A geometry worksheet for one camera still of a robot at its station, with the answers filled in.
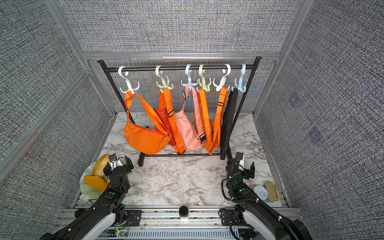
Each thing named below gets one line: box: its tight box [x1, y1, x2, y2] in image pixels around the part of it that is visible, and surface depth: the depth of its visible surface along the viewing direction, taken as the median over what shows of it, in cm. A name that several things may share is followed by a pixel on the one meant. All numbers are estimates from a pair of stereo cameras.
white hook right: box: [212, 63, 231, 92], surface depth 67 cm
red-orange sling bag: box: [154, 87, 186, 154], surface depth 79 cm
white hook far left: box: [118, 66, 140, 95], surface depth 64 cm
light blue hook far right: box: [234, 64, 247, 93], surface depth 66 cm
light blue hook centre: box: [181, 64, 199, 86], surface depth 67 cm
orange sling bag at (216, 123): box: [211, 86, 229, 148], surface depth 78 cm
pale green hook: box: [155, 65, 174, 90], surface depth 68 cm
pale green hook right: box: [198, 64, 212, 93], surface depth 66 cm
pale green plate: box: [79, 161, 110, 199], surface depth 83 cm
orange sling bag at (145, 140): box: [124, 91, 173, 155], surface depth 88 cm
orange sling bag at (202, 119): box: [193, 88, 214, 155], surface depth 77 cm
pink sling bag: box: [174, 85, 207, 150], surface depth 88 cm
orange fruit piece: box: [84, 175, 107, 191], surface depth 83 cm
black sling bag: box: [220, 88, 238, 160], surface depth 81 cm
